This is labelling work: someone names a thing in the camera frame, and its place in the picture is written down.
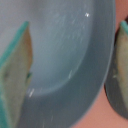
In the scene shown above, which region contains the grey toy frying pan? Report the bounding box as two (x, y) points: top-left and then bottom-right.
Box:
(0, 0), (115, 128)

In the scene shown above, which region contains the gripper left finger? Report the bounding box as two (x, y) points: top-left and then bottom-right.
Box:
(0, 22), (33, 128)

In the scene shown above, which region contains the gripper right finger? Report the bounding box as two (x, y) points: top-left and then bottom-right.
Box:
(111, 20), (128, 101)

